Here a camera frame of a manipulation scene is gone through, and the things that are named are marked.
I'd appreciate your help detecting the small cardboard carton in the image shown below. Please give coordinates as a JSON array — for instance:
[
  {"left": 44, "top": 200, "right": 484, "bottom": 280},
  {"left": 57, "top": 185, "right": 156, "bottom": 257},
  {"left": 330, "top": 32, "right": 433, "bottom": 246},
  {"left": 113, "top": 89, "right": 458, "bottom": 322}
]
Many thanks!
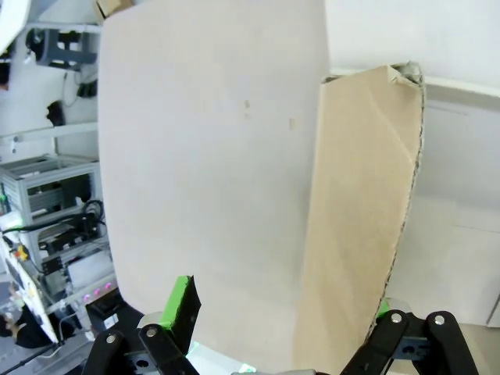
[{"left": 95, "top": 0, "right": 137, "bottom": 20}]

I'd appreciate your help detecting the brown cardboard box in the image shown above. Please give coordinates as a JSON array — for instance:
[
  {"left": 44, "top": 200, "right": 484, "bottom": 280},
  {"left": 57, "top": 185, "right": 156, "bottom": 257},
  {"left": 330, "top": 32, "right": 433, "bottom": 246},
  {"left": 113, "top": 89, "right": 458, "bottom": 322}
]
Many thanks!
[{"left": 96, "top": 0, "right": 427, "bottom": 375}]

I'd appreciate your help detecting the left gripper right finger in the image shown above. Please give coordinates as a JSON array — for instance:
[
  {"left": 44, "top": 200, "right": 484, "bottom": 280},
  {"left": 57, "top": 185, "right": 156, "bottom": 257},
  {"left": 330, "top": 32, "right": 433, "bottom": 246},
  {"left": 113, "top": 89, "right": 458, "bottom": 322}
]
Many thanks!
[{"left": 343, "top": 296, "right": 480, "bottom": 375}]

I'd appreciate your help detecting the white sticker-covered board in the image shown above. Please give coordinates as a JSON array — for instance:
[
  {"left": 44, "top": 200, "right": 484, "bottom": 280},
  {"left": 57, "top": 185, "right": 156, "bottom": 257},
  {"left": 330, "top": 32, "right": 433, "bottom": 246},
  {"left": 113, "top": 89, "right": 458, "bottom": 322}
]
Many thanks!
[{"left": 0, "top": 234, "right": 60, "bottom": 345}]

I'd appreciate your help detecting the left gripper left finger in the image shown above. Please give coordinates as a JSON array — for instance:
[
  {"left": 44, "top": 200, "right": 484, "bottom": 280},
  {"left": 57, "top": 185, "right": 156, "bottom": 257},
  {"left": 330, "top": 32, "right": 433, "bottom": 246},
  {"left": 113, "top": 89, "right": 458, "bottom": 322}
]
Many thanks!
[{"left": 84, "top": 275, "right": 202, "bottom": 375}]

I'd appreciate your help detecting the grey metal equipment rack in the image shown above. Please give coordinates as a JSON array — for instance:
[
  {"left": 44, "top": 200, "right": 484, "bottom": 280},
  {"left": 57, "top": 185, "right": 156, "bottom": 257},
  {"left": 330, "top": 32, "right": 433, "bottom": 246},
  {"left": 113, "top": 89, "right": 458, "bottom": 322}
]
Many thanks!
[{"left": 0, "top": 154, "right": 117, "bottom": 313}]

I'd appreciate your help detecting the grey machine frame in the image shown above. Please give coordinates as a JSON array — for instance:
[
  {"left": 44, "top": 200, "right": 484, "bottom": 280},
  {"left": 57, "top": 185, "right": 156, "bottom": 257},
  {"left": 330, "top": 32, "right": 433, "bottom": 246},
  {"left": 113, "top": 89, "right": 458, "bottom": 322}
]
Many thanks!
[{"left": 25, "top": 26, "right": 98, "bottom": 72}]

